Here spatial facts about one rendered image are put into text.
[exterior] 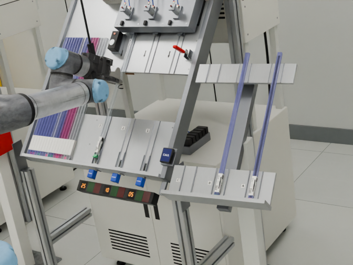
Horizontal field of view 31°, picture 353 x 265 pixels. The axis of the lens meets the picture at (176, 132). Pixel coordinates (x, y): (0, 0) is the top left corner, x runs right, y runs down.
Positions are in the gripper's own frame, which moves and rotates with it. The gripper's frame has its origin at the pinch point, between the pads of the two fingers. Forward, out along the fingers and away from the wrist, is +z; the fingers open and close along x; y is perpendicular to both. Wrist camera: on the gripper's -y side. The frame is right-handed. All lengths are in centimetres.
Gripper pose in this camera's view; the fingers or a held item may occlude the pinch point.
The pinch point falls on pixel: (117, 83)
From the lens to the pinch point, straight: 241.0
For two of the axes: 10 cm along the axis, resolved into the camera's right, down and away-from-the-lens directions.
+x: -8.3, -0.9, 5.6
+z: 5.4, 1.3, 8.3
